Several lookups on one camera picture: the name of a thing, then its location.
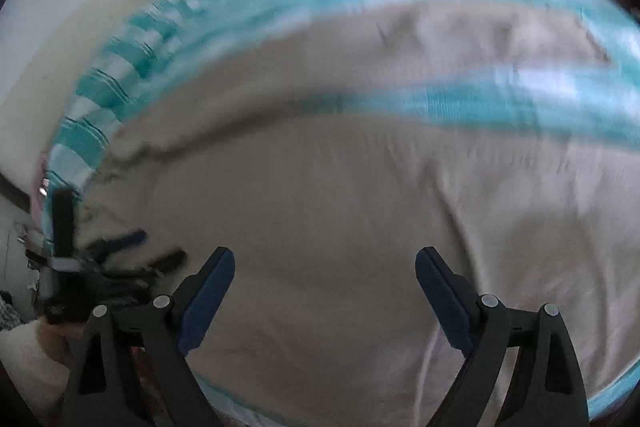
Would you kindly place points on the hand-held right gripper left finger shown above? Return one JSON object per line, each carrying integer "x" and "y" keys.
{"x": 209, "y": 294}

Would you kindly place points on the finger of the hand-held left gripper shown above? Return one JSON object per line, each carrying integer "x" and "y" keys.
{"x": 167, "y": 260}
{"x": 125, "y": 241}

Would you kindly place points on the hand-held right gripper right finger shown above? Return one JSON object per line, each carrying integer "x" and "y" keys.
{"x": 444, "y": 299}

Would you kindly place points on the beige pants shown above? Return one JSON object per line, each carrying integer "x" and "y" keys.
{"x": 325, "y": 232}

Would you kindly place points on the person's left forearm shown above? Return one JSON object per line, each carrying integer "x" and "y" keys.
{"x": 30, "y": 357}

